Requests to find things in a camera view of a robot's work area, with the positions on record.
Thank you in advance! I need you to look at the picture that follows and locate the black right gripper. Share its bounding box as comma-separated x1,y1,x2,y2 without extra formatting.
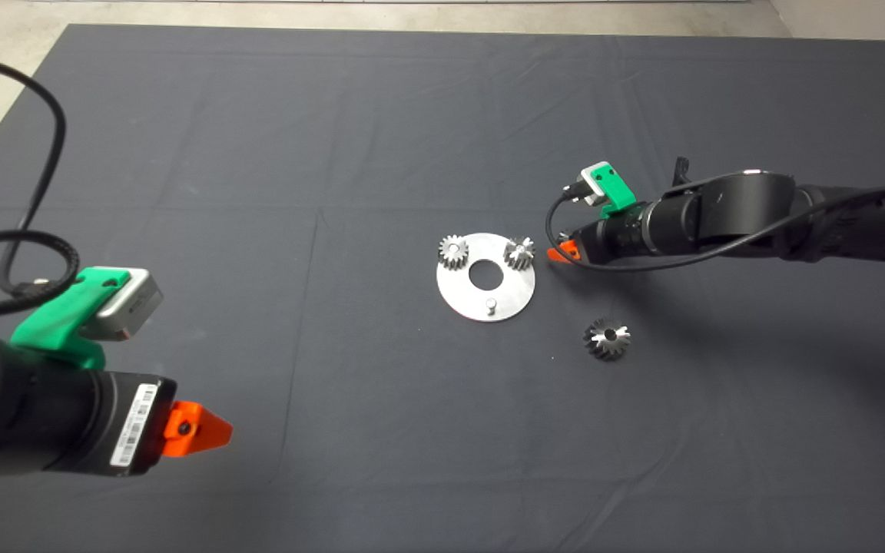
547,201,647,264

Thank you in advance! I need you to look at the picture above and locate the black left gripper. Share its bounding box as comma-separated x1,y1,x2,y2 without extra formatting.
89,373,234,477

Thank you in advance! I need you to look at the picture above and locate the large steel gear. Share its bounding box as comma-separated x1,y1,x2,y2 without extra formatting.
583,317,632,362

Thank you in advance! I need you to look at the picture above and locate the round metal plate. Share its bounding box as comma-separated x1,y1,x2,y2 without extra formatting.
436,233,537,323

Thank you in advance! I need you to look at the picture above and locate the dark grey table cloth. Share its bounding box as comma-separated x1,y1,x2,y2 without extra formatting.
0,23,885,553

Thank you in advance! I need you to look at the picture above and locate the right grey wrist camera box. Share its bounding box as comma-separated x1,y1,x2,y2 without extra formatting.
563,162,614,208

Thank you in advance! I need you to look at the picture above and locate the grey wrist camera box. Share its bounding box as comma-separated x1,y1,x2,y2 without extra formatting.
93,267,164,343
563,162,614,208

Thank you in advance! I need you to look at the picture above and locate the right green camera mount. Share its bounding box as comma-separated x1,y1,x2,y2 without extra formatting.
587,161,638,218

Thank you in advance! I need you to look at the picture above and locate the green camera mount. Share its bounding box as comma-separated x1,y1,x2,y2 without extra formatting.
587,161,638,218
10,267,131,371

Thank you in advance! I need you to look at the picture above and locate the left grey wrist camera box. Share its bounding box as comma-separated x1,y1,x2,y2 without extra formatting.
93,267,164,343

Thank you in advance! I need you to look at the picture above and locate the left green camera mount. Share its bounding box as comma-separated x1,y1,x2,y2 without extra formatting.
10,267,131,371

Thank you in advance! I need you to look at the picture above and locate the thick black corrugated cable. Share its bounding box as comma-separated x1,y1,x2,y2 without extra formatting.
0,230,80,317

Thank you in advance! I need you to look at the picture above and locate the thin black camera cable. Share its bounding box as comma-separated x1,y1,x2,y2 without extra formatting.
0,52,67,296

